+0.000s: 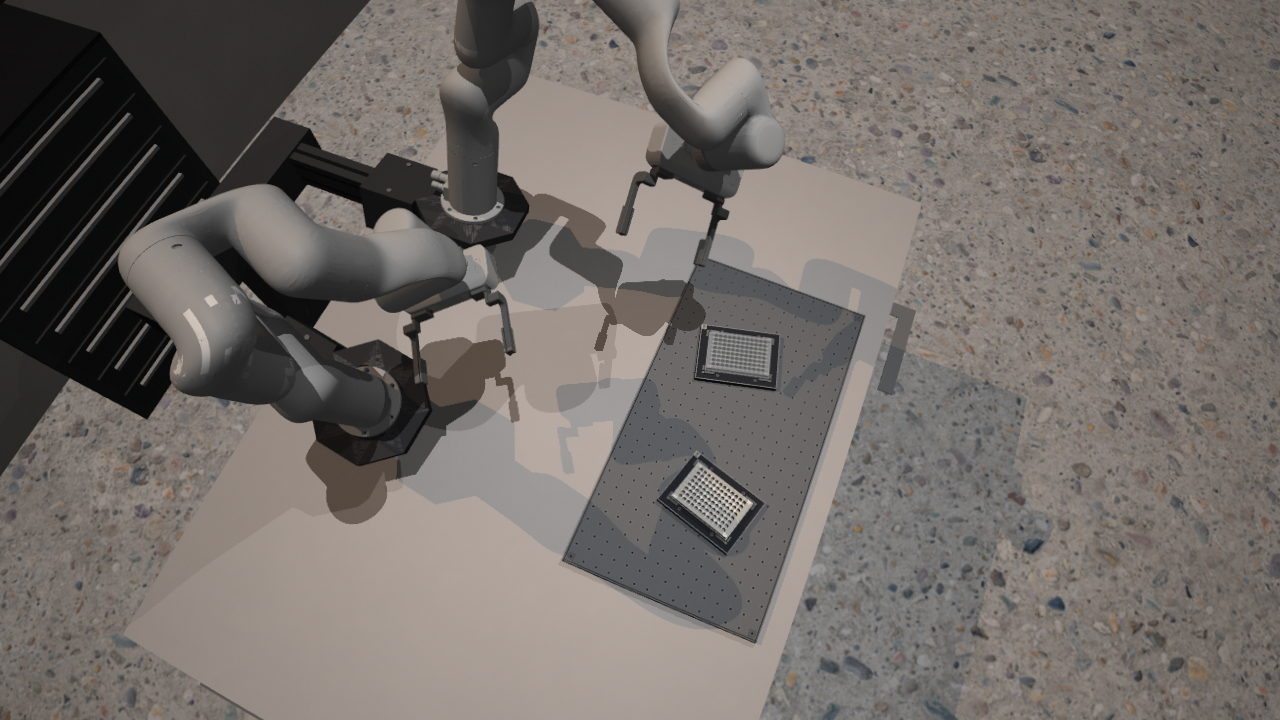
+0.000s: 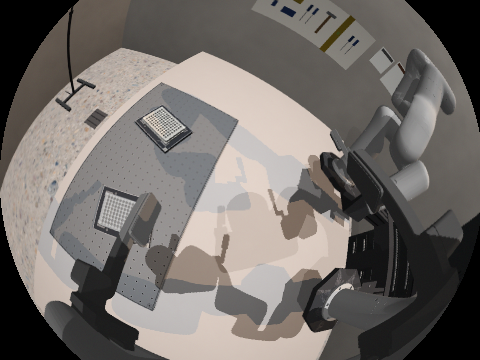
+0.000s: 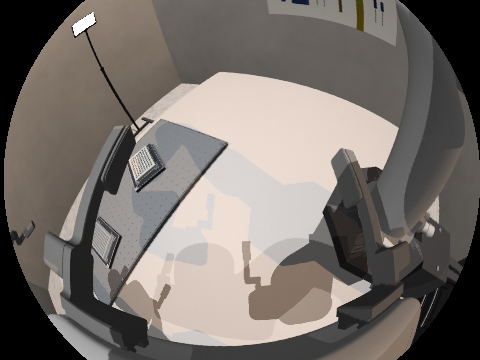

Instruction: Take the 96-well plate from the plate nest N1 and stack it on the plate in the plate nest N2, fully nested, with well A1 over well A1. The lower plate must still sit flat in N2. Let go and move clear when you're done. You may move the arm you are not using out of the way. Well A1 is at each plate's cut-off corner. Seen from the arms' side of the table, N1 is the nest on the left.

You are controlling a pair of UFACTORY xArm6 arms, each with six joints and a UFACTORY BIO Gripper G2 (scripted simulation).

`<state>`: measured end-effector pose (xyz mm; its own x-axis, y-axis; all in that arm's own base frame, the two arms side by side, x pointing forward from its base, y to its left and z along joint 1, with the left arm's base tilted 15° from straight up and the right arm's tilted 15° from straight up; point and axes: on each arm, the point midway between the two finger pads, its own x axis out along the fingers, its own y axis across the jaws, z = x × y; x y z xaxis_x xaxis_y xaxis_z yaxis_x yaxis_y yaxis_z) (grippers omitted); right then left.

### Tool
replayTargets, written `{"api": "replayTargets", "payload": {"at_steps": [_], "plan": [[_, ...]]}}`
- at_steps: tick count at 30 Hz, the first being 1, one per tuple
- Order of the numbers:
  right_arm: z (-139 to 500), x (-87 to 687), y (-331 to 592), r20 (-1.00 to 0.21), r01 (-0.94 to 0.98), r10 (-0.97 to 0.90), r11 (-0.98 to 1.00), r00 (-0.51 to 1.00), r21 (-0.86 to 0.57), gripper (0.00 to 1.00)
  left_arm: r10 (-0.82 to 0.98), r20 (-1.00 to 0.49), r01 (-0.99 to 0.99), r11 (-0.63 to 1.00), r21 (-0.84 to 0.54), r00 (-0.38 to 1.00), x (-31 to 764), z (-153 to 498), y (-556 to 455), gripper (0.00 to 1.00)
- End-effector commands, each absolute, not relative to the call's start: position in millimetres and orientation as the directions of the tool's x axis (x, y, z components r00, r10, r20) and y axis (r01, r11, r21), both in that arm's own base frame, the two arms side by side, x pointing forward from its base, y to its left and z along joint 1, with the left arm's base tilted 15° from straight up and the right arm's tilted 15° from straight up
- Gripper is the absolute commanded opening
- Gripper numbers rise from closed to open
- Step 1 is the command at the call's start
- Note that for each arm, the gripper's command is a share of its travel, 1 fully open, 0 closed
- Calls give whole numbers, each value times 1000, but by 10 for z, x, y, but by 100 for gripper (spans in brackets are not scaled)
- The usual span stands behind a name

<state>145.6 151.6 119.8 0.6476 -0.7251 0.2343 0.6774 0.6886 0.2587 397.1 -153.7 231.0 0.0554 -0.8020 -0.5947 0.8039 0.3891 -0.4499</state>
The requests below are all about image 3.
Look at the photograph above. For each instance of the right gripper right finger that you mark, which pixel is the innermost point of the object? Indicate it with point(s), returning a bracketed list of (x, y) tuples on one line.
[(386, 264)]

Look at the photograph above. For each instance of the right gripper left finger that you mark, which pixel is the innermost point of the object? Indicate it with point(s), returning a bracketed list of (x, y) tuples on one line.
[(75, 266)]

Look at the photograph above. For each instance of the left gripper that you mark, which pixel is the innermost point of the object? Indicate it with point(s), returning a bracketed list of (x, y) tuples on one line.
[(27, 231)]

